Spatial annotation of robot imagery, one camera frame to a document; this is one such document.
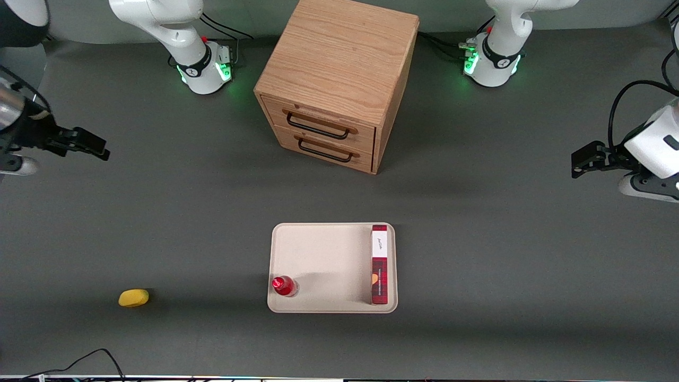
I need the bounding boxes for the black cables at right-arm base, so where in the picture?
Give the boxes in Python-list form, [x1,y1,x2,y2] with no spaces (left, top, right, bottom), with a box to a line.
[198,11,255,68]

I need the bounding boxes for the beige rectangular tray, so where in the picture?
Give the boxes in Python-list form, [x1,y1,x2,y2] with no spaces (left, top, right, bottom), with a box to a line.
[267,222,398,314]

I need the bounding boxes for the red plaid carton box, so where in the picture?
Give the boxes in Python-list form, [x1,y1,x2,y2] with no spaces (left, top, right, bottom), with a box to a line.
[370,224,390,306]

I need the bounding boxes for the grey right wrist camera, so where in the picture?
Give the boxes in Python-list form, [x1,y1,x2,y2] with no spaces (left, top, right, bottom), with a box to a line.
[0,154,41,176]

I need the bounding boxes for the wooden two-drawer cabinet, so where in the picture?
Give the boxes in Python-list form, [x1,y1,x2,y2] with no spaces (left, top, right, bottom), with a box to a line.
[254,0,421,175]

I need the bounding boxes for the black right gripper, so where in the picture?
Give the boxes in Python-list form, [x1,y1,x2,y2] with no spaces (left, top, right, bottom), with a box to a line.
[24,112,111,161]

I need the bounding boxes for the black cables at left-arm base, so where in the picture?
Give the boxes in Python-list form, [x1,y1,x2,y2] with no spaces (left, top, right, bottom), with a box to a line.
[418,15,497,60]

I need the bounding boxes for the red-capped coke bottle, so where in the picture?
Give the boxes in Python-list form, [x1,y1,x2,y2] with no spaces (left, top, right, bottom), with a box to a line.
[272,275,299,298]

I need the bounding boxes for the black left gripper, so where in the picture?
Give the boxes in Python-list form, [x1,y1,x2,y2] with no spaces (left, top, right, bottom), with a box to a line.
[571,140,640,179]

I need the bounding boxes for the wooden drawer with black handle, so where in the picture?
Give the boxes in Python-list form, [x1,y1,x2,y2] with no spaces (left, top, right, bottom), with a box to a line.
[261,95,377,153]
[273,126,375,174]

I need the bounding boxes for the yellow mango-shaped fruit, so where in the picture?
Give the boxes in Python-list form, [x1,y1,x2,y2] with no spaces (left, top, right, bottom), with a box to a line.
[118,289,150,308]

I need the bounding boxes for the black cable at table edge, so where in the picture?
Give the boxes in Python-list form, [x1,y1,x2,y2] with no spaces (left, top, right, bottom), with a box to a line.
[20,348,126,382]

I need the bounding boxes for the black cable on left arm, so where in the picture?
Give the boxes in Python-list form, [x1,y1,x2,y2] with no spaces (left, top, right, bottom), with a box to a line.
[607,49,679,150]

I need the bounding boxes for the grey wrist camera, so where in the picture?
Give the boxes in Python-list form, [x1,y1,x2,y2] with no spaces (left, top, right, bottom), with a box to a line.
[0,154,41,176]
[617,172,679,204]

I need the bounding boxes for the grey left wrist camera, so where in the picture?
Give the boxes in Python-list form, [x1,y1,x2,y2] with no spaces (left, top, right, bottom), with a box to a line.
[617,172,679,204]

